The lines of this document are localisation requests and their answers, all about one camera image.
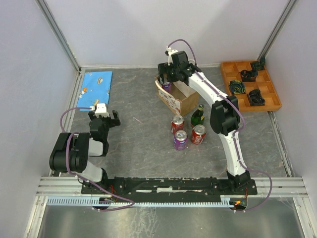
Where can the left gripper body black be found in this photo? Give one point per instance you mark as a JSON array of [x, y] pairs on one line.
[[107, 124]]

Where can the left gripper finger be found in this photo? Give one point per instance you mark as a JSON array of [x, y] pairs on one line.
[[116, 120], [91, 115]]

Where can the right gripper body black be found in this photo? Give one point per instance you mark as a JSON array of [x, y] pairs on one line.
[[171, 66]]

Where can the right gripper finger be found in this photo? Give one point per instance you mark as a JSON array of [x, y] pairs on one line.
[[176, 76], [162, 73]]

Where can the purple soda can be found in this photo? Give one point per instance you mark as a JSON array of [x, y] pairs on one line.
[[167, 87], [180, 140]]

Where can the red cola can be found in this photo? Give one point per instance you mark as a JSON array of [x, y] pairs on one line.
[[198, 134], [177, 123]]

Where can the green glass bottle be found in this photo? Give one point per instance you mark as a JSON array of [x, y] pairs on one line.
[[198, 116]]

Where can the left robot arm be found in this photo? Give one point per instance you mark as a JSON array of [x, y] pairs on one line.
[[70, 155]]

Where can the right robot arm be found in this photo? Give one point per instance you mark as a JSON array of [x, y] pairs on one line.
[[225, 115]]

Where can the blue patterned cloth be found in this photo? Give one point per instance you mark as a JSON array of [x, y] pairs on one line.
[[95, 89]]

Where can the rolled green blue sock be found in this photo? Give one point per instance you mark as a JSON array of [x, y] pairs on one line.
[[237, 87]]

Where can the rolled dark sock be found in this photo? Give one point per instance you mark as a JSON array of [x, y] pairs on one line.
[[249, 75]]

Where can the orange divided tray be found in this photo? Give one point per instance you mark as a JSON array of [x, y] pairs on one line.
[[230, 71]]

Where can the rolled sock in corner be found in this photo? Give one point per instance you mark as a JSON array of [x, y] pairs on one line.
[[258, 65]]

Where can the rolled black sock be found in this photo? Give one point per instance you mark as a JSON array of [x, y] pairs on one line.
[[255, 98]]

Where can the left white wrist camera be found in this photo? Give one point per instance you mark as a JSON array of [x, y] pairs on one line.
[[100, 110]]

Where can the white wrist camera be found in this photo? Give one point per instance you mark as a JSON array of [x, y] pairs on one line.
[[100, 110], [169, 52]]

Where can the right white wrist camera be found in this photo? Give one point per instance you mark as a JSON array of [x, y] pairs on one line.
[[169, 52]]

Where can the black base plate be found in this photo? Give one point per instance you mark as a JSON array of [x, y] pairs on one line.
[[169, 190]]

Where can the blue slotted cable duct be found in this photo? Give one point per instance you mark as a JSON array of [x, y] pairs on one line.
[[97, 202]]

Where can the aluminium frame rail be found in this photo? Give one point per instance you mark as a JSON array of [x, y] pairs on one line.
[[281, 187]]

